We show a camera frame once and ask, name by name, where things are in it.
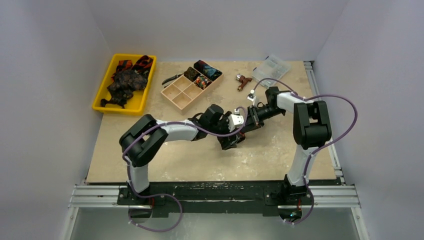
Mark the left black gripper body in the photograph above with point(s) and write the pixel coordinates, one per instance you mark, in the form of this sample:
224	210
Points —
224	128

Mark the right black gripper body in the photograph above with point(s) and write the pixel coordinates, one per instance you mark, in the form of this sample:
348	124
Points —
251	115

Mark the dark orange floral tie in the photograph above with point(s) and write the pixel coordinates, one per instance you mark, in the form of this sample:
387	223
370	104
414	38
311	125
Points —
241	135

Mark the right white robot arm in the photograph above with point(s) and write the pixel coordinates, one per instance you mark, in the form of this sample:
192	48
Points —
311	130

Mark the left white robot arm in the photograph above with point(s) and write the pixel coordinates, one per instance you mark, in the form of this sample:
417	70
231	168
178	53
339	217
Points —
143	140

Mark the brown metal pipe fitting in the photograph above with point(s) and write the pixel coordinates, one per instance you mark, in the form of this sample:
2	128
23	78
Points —
243	81

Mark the clear plastic organizer box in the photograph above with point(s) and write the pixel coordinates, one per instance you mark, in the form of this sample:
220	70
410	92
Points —
272	67

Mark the rolled colourful floral tie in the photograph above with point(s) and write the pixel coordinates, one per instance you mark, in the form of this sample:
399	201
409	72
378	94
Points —
202	82

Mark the wooden compartment box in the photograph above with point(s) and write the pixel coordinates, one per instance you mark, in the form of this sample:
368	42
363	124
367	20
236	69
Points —
182	92

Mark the rolled blue floral tie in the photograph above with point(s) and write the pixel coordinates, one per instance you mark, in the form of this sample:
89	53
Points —
207	70

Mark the rolled olive patterned tie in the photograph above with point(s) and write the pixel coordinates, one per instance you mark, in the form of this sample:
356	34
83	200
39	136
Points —
191	74

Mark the black pliers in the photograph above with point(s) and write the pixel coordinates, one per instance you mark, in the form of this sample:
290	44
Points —
169	80

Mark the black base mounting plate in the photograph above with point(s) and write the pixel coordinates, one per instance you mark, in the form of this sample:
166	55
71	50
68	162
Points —
215	197

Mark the yellow plastic bin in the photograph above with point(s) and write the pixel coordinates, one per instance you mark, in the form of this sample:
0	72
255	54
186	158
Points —
134	106

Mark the red black striped tie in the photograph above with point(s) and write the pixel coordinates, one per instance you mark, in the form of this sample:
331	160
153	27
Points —
140	64

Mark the dark patterned tie pile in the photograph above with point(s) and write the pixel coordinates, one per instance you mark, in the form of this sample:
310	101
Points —
122	89

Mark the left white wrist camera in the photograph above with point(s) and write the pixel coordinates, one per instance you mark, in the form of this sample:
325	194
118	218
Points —
235	120

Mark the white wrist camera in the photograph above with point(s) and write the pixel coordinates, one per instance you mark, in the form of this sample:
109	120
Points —
235	120
253	98

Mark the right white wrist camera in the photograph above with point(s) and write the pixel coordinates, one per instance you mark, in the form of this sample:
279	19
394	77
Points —
253	98

